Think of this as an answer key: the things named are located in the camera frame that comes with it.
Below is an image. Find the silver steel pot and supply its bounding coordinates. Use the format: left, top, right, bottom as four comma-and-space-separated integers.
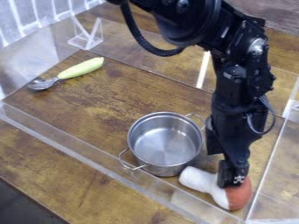
118, 111, 205, 177

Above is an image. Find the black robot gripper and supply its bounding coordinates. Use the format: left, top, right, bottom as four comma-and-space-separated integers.
206, 65, 276, 188

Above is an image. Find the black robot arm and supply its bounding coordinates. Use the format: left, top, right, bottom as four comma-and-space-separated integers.
107, 0, 277, 188

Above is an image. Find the plush red white mushroom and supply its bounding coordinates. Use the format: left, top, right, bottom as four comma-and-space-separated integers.
179, 166, 253, 211

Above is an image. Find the clear acrylic enclosure wall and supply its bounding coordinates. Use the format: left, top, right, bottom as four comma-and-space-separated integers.
0, 101, 299, 224

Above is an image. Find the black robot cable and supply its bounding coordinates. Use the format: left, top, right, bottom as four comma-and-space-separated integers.
118, 0, 189, 58

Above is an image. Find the spoon with green handle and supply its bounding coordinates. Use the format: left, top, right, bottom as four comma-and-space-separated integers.
29, 57, 105, 91

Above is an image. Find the clear acrylic triangle stand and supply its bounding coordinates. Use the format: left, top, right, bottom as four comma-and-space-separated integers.
69, 17, 105, 50

